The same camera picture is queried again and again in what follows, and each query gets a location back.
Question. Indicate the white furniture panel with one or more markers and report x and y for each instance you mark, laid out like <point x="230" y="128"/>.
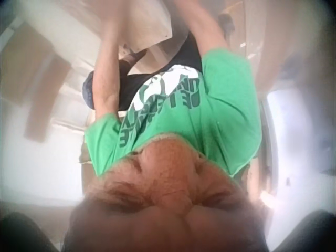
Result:
<point x="165" y="56"/>

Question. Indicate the person's left hand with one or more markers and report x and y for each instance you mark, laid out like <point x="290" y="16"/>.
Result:
<point x="110" y="14"/>

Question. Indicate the light wooden furniture panel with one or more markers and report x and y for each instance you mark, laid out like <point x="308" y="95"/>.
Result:
<point x="152" y="21"/>

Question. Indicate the brown cardboard sheet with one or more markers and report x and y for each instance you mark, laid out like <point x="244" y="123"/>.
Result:
<point x="29" y="42"/>

